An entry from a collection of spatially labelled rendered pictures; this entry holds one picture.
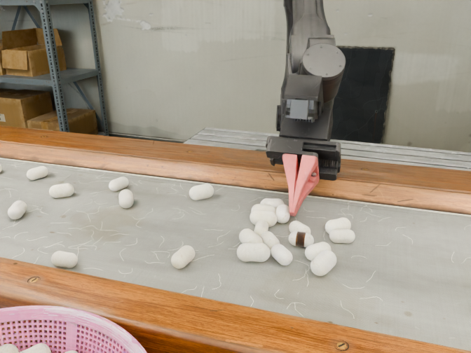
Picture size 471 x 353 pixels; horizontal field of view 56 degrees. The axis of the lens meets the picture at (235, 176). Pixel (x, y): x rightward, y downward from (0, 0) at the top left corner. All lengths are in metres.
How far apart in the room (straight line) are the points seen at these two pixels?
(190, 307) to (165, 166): 0.39
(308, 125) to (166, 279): 0.28
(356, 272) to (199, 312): 0.19
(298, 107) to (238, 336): 0.29
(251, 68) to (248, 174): 1.98
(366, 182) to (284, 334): 0.36
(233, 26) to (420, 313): 2.33
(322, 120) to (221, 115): 2.19
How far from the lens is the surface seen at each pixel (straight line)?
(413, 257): 0.57
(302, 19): 0.75
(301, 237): 0.55
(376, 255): 0.56
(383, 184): 0.70
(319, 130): 0.62
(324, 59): 0.62
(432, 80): 2.56
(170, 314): 0.42
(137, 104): 3.05
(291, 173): 0.60
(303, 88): 0.58
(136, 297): 0.45
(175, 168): 0.76
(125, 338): 0.40
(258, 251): 0.51
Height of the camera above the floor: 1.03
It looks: 23 degrees down
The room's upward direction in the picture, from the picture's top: straight up
